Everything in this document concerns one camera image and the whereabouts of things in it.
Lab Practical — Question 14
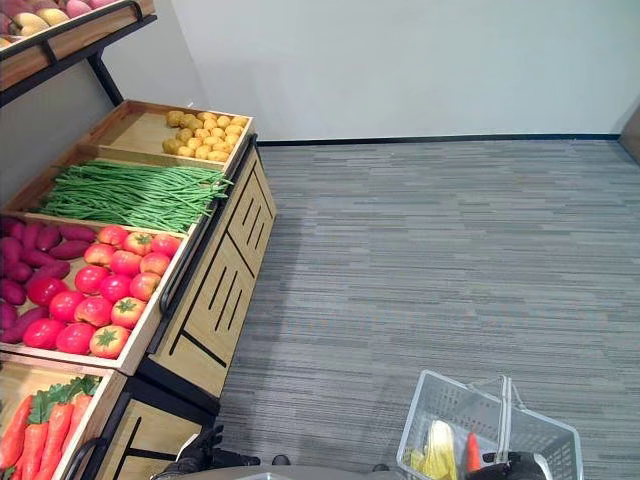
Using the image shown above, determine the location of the grey robot torso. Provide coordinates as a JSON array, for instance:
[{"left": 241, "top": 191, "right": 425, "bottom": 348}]
[{"left": 243, "top": 464, "right": 386, "bottom": 480}]

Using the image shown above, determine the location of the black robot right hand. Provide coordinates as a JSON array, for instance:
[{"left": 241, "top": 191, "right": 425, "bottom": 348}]
[{"left": 469, "top": 449, "right": 550, "bottom": 480}]

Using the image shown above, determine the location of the grey basket handle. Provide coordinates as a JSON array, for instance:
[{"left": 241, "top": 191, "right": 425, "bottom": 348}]
[
  {"left": 505, "top": 375, "right": 527, "bottom": 451},
  {"left": 467, "top": 375, "right": 508, "bottom": 459}
]

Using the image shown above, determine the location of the wooden bean crate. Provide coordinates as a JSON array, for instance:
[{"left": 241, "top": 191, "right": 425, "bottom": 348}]
[{"left": 1, "top": 143, "right": 237, "bottom": 237}]

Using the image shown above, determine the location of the red tomato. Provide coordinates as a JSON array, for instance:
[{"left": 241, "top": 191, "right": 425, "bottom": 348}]
[
  {"left": 22, "top": 318, "right": 67, "bottom": 351},
  {"left": 55, "top": 322, "right": 97, "bottom": 356},
  {"left": 109, "top": 249, "right": 143, "bottom": 278},
  {"left": 129, "top": 271, "right": 163, "bottom": 302},
  {"left": 74, "top": 265, "right": 111, "bottom": 296},
  {"left": 48, "top": 290, "right": 86, "bottom": 324},
  {"left": 26, "top": 276, "right": 69, "bottom": 308},
  {"left": 89, "top": 324, "right": 132, "bottom": 360},
  {"left": 83, "top": 242, "right": 117, "bottom": 268},
  {"left": 139, "top": 251, "right": 173, "bottom": 277},
  {"left": 96, "top": 224, "right": 130, "bottom": 249},
  {"left": 98, "top": 273, "right": 133, "bottom": 304},
  {"left": 110, "top": 296, "right": 148, "bottom": 330},
  {"left": 150, "top": 233, "right": 183, "bottom": 259},
  {"left": 122, "top": 231, "right": 154, "bottom": 257},
  {"left": 74, "top": 295, "right": 114, "bottom": 328}
]

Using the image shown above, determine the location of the wooden produce stand cabinet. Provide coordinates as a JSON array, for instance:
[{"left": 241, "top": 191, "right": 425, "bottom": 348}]
[
  {"left": 135, "top": 133, "right": 279, "bottom": 402},
  {"left": 64, "top": 374, "right": 222, "bottom": 480}
]

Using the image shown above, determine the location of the yellow corn cob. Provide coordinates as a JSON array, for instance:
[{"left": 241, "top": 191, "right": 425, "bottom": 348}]
[{"left": 409, "top": 419, "right": 459, "bottom": 480}]

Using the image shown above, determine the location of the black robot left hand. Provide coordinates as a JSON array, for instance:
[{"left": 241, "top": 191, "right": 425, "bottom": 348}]
[{"left": 150, "top": 424, "right": 226, "bottom": 480}]

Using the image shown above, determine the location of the black metal shelf strut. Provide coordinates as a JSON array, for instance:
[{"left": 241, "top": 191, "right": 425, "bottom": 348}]
[{"left": 86, "top": 49, "right": 124, "bottom": 107}]

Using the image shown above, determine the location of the wooden potato crate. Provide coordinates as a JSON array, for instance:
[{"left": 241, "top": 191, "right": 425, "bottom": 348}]
[{"left": 95, "top": 99, "right": 255, "bottom": 174}]

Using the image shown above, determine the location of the black wall baseboard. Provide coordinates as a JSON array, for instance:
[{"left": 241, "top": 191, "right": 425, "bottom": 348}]
[{"left": 256, "top": 132, "right": 622, "bottom": 147}]

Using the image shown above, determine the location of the wooden carrot crate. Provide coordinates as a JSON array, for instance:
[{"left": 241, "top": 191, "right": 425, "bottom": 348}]
[{"left": 0, "top": 351, "right": 129, "bottom": 480}]

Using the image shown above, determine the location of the green long beans pile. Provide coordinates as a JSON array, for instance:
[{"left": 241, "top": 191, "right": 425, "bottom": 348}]
[{"left": 28, "top": 161, "right": 235, "bottom": 235}]

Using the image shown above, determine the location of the orange carrot with leaves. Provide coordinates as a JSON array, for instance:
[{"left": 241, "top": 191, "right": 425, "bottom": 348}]
[
  {"left": 19, "top": 389, "right": 50, "bottom": 480},
  {"left": 34, "top": 383, "right": 75, "bottom": 480},
  {"left": 0, "top": 394, "right": 35, "bottom": 470},
  {"left": 60, "top": 374, "right": 102, "bottom": 456}
]

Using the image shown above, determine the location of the orange carrot in basket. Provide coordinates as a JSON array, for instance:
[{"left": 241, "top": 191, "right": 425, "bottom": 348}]
[{"left": 465, "top": 431, "right": 482, "bottom": 474}]

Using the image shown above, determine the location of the wooden tomato crate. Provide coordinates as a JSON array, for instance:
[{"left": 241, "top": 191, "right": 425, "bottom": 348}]
[{"left": 0, "top": 211, "right": 199, "bottom": 377}]

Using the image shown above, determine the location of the wooden shelf tray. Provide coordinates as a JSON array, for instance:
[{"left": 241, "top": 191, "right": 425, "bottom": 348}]
[{"left": 0, "top": 0, "right": 159, "bottom": 93}]

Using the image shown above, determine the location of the brown wooden door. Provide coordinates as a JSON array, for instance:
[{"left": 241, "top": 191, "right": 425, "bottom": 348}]
[{"left": 616, "top": 98, "right": 640, "bottom": 165}]

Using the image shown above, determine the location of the grey plastic shopping basket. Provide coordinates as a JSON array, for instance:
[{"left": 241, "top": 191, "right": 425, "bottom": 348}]
[{"left": 396, "top": 369, "right": 584, "bottom": 480}]

